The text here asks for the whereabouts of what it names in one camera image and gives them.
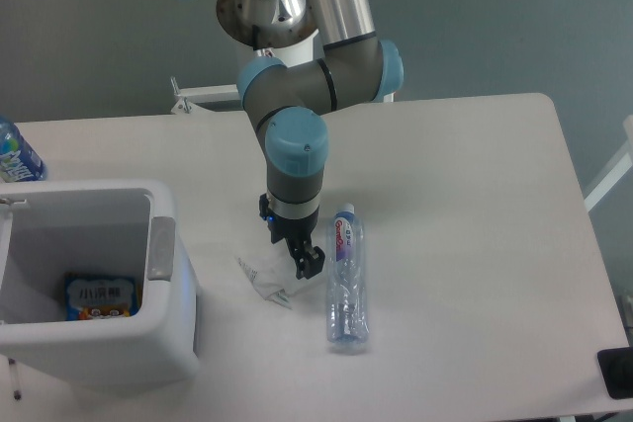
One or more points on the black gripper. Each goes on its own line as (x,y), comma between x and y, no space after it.
(309,259)

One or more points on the white paper wrapper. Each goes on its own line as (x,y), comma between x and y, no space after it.
(272,273)

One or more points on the clear plastic bottle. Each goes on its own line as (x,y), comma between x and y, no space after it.
(347,328)

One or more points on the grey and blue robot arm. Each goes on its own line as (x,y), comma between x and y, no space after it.
(286,105)

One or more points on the white trash can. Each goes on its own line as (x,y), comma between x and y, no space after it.
(118,227)

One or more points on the blue snack packet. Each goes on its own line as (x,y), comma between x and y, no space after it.
(95,297)

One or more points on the blue labelled water bottle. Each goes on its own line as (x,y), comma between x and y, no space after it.
(19,162)

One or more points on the black device at table edge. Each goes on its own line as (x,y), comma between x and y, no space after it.
(616,369)

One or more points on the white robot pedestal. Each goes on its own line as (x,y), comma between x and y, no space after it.
(196,100)

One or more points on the white frame leg right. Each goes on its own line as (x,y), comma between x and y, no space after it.
(612,172)

